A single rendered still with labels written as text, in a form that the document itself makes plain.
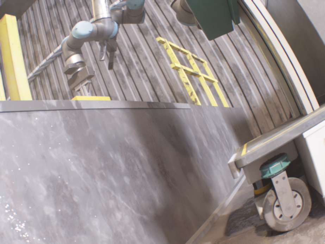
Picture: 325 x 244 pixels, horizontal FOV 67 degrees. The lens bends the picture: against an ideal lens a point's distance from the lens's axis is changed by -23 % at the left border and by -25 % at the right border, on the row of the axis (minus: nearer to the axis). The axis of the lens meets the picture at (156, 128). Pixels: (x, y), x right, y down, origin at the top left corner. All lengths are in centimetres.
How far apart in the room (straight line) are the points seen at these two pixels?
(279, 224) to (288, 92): 58
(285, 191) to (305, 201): 9
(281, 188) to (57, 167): 65
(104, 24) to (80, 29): 14
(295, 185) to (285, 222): 13
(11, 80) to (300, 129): 94
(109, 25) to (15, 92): 60
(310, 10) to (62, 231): 101
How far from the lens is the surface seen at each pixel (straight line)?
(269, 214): 91
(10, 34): 114
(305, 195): 92
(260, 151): 79
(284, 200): 89
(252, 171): 101
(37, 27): 708
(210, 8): 117
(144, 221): 110
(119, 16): 158
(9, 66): 108
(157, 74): 485
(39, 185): 79
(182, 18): 165
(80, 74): 134
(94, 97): 126
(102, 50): 144
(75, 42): 134
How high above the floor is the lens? 37
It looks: 8 degrees up
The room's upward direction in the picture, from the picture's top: 24 degrees counter-clockwise
